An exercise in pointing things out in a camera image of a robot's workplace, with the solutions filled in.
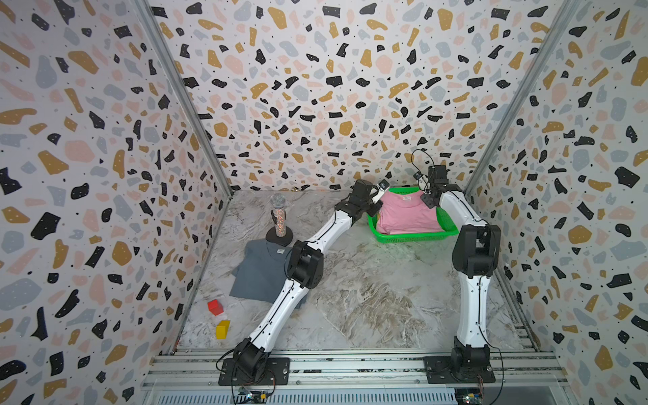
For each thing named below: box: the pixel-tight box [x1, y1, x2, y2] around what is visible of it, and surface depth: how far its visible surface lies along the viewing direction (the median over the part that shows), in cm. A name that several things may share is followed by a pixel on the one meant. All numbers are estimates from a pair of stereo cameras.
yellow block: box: [215, 319, 232, 340], surface depth 82 cm
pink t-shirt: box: [376, 189, 444, 236], surface depth 108 cm
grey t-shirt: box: [229, 238, 308, 308], surface depth 97 cm
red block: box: [207, 298, 225, 317], surface depth 85 cm
